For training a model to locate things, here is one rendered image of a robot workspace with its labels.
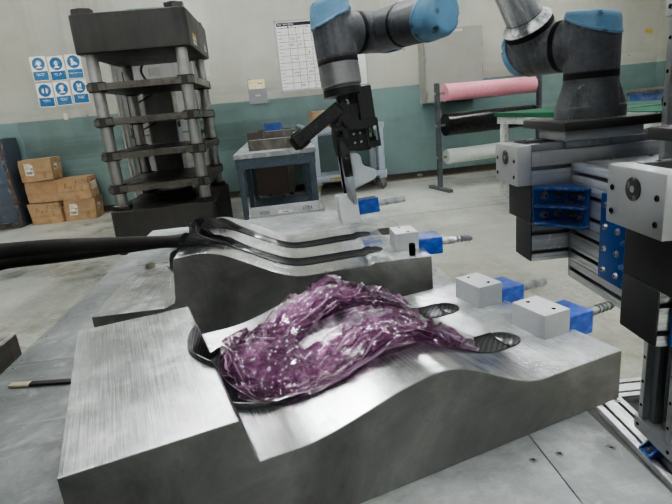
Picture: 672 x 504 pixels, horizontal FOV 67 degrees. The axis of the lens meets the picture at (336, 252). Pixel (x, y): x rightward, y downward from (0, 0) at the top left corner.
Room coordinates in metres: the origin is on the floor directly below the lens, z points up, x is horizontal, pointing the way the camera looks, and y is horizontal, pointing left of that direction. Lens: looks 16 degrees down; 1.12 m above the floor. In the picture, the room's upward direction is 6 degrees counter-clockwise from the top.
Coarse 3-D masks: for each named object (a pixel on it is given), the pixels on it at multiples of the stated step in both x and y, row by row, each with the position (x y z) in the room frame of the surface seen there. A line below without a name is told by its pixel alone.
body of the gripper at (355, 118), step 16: (336, 96) 0.98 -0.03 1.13; (352, 96) 0.98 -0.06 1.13; (368, 96) 0.98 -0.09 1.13; (352, 112) 0.98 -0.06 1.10; (368, 112) 0.97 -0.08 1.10; (336, 128) 0.95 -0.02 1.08; (352, 128) 0.95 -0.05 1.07; (368, 128) 0.96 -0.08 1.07; (336, 144) 0.96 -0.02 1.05; (352, 144) 0.96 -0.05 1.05; (368, 144) 0.96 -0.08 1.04
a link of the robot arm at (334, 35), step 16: (320, 0) 0.97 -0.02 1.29; (336, 0) 0.97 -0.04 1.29; (320, 16) 0.97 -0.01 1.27; (336, 16) 0.96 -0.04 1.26; (352, 16) 0.99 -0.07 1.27; (320, 32) 0.97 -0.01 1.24; (336, 32) 0.96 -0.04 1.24; (352, 32) 0.98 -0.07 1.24; (320, 48) 0.97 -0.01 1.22; (336, 48) 0.96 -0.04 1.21; (352, 48) 0.97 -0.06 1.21; (320, 64) 0.98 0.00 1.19
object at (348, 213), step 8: (336, 200) 0.99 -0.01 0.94; (344, 200) 0.95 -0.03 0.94; (360, 200) 0.96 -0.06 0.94; (368, 200) 0.96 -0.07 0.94; (376, 200) 0.96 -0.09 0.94; (384, 200) 0.98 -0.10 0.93; (392, 200) 0.98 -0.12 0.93; (400, 200) 0.98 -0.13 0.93; (344, 208) 0.95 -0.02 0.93; (352, 208) 0.95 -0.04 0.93; (360, 208) 0.95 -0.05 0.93; (368, 208) 0.96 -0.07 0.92; (376, 208) 0.96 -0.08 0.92; (344, 216) 0.95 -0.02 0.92; (352, 216) 0.95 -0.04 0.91; (344, 224) 0.95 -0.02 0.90
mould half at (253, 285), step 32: (384, 224) 0.96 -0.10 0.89; (192, 256) 0.70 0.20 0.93; (224, 256) 0.70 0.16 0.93; (256, 256) 0.75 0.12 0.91; (288, 256) 0.81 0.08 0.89; (384, 256) 0.75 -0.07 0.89; (416, 256) 0.73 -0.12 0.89; (128, 288) 0.80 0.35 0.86; (160, 288) 0.79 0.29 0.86; (192, 288) 0.70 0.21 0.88; (224, 288) 0.70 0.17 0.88; (256, 288) 0.71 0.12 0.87; (288, 288) 0.71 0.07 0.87; (384, 288) 0.72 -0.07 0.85; (416, 288) 0.73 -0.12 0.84; (96, 320) 0.69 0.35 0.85; (224, 320) 0.70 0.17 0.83
